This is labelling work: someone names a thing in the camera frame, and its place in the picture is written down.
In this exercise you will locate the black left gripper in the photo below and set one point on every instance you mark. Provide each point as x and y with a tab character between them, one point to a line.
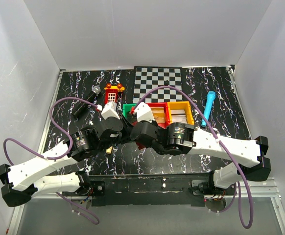
121	132

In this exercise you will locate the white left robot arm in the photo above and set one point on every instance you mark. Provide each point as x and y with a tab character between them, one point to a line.
24	181

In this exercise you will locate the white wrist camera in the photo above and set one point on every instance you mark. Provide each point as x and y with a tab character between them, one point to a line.
108	110
143	112

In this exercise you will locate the white card stack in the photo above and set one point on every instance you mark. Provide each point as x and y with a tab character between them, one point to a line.
178	115

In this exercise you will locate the black white checkerboard mat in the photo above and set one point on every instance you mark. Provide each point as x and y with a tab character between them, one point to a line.
148	78

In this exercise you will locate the red plastic bin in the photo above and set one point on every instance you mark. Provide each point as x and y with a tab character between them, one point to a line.
162	104

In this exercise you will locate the blue toy microphone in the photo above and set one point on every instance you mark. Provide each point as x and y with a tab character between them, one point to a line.
209	104

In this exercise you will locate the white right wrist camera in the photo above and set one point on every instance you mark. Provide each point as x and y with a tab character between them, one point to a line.
143	112

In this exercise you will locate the cream toy microphone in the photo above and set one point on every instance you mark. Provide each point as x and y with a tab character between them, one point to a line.
110	150

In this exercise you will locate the red toy phone booth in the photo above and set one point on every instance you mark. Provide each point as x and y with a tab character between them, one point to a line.
111	92

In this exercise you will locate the green plastic bin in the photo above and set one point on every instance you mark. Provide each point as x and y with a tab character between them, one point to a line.
127	112

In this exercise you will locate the red leather card holder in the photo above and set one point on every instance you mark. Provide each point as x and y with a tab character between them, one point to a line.
141	145

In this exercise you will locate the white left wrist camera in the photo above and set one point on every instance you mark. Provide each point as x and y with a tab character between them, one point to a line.
108	110

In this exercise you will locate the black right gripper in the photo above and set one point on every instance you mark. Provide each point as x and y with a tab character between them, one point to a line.
130	120

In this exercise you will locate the black microphone silver head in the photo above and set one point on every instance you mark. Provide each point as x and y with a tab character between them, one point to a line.
81	107

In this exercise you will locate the yellow plastic bin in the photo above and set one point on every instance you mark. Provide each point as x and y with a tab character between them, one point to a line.
182	105

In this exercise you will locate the gold card stack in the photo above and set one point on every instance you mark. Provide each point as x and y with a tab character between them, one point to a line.
159	114

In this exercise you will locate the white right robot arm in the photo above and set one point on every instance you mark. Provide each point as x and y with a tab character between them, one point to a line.
248	157

